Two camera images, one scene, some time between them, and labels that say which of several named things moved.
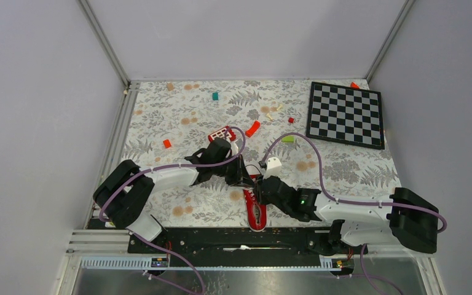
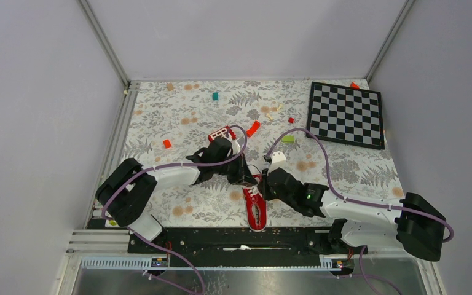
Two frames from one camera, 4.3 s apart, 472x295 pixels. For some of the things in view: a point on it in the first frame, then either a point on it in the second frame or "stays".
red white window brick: (222, 133) stays
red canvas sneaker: (256, 212) stays
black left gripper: (241, 177) stays
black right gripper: (260, 196) -> (263, 185)
